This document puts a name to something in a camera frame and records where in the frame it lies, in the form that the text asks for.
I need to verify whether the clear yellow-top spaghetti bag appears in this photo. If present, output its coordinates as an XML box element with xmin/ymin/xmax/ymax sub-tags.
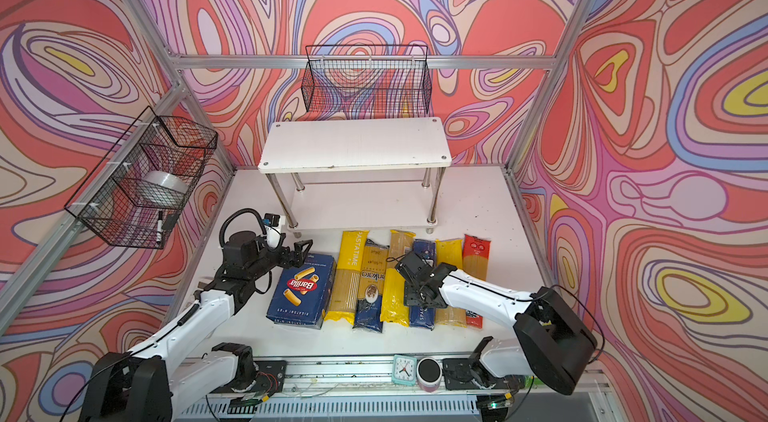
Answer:
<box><xmin>435</xmin><ymin>239</ymin><xmax>466</xmax><ymax>328</ymax></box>

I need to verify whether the blue Barilla spaghetti box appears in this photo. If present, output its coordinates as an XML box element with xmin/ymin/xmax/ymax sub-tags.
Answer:
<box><xmin>409</xmin><ymin>239</ymin><xmax>436</xmax><ymax>330</ymax></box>

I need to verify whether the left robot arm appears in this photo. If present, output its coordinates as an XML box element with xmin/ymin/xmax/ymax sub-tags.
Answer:
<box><xmin>74</xmin><ymin>208</ymin><xmax>313</xmax><ymax>421</ymax></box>

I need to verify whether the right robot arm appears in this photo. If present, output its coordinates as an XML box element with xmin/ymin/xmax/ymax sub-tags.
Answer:
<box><xmin>395</xmin><ymin>252</ymin><xmax>598</xmax><ymax>395</ymax></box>

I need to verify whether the white two-tier shelf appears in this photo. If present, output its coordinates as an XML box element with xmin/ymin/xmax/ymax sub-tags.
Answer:
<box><xmin>258</xmin><ymin>117</ymin><xmax>452</xmax><ymax>235</ymax></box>

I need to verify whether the blue Barilla rigatoni box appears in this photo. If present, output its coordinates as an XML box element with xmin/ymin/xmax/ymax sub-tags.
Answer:
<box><xmin>266</xmin><ymin>253</ymin><xmax>336</xmax><ymax>329</ymax></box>

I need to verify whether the red noodle bag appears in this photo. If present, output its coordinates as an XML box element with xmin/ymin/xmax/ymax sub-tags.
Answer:
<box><xmin>460</xmin><ymin>234</ymin><xmax>492</xmax><ymax>330</ymax></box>

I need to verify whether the yellow Pastatime spaghetti bag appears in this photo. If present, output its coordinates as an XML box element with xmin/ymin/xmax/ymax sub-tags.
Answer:
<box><xmin>325</xmin><ymin>230</ymin><xmax>369</xmax><ymax>324</ymax></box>

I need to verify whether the dark blue spaghetti bag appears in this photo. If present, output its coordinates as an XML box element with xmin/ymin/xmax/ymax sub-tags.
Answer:
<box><xmin>353</xmin><ymin>239</ymin><xmax>388</xmax><ymax>333</ymax></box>

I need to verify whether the teal alarm clock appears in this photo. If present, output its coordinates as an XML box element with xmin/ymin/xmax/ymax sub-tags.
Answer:
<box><xmin>391</xmin><ymin>354</ymin><xmax>418</xmax><ymax>386</ymax></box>

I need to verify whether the pink round speaker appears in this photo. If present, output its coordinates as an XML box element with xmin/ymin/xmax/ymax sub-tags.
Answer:
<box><xmin>415</xmin><ymin>357</ymin><xmax>443</xmax><ymax>393</ymax></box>

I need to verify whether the silver tape roll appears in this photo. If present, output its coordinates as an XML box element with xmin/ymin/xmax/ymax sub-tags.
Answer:
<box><xmin>136</xmin><ymin>170</ymin><xmax>188</xmax><ymax>209</ymax></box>

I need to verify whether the black wire basket left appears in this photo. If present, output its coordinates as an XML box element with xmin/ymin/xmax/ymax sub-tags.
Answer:
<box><xmin>65</xmin><ymin>107</ymin><xmax>218</xmax><ymax>250</ymax></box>

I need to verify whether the black wire basket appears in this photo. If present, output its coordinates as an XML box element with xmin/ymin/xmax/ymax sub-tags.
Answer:
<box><xmin>301</xmin><ymin>42</ymin><xmax>432</xmax><ymax>119</ymax></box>
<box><xmin>65</xmin><ymin>107</ymin><xmax>218</xmax><ymax>250</ymax></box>

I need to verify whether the black wire basket back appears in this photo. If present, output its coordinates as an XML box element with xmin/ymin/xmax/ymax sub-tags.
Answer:
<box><xmin>301</xmin><ymin>42</ymin><xmax>432</xmax><ymax>119</ymax></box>

